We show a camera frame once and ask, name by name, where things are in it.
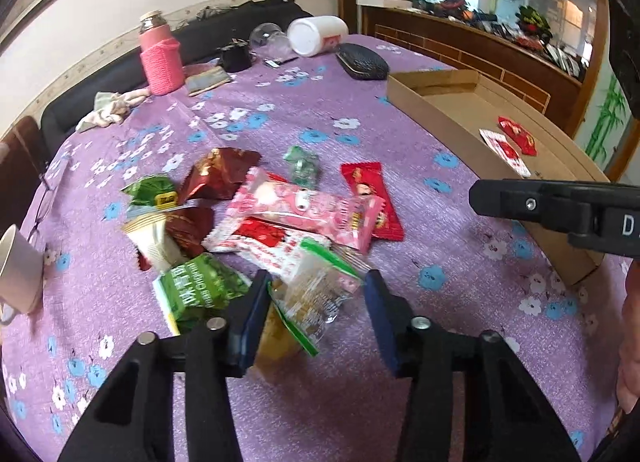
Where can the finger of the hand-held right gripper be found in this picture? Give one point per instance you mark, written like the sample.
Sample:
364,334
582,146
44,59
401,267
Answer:
625,52
530,202

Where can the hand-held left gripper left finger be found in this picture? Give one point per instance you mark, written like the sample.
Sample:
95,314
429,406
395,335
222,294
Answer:
255,312

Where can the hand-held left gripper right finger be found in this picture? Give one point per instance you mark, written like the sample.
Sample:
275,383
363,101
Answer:
377,312

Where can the red and white snack packet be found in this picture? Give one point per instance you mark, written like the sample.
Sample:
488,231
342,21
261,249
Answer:
255,234
272,257
505,152

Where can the clear snack packet green trim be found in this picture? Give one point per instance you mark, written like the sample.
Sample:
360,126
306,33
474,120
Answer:
315,302

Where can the green snack packet white print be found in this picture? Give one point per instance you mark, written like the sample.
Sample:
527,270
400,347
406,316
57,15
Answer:
200,284

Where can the cardboard box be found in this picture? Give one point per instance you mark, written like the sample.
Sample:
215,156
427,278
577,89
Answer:
465,107

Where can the cream snack packet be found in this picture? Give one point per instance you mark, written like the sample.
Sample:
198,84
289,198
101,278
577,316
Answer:
150,237

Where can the dark red snack packet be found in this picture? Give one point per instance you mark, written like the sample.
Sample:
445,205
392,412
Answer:
215,174
192,229

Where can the green snack packet yellow label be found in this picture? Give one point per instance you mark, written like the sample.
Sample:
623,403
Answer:
150,189

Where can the person's right hand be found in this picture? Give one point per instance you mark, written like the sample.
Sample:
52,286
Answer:
631,342

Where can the small red snack packet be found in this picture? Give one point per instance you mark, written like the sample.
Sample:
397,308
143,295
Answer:
517,134

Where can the purple floral tablecloth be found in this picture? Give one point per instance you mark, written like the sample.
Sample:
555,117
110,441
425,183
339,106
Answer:
450,267

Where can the clutter on window ledge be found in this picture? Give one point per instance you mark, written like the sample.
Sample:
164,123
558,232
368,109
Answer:
530,27

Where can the long pink snack packet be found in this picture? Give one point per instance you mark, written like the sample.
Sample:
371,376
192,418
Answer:
320,212

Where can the small green candy packet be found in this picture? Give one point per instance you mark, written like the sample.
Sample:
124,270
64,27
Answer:
302,164

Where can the wooden room divider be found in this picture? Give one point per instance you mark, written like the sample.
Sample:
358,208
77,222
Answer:
450,37

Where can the black glasses case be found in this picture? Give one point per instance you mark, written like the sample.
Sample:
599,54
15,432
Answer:
362,62

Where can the thin-framed eyeglasses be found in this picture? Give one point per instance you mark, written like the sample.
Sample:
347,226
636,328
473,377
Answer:
35,232

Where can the small booklet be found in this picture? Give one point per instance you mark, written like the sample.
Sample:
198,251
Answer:
205,82

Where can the white mug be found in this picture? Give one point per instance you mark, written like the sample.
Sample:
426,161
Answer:
20,272

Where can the white flat box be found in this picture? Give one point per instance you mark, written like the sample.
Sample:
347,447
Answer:
382,0

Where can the crumpled pale cloth rag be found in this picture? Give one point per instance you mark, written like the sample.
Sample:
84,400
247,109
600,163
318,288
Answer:
107,112

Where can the small black pot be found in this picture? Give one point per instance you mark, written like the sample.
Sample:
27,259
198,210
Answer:
235,59

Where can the pink flask with knitted sleeve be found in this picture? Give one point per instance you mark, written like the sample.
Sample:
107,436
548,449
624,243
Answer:
160,67

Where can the black sofa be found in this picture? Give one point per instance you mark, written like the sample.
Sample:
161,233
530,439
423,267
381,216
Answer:
65,117

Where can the white plastic jar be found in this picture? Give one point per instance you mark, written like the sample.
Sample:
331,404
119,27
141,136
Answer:
310,37

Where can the brown chair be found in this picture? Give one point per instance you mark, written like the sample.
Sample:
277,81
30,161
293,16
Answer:
15,177

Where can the clear plastic cup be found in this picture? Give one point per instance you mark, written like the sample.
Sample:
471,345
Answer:
265,34

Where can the dark clothing pile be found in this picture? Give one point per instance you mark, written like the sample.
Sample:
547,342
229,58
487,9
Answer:
265,4

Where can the bamboo wall print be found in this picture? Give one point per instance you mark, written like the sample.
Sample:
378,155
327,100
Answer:
607,117

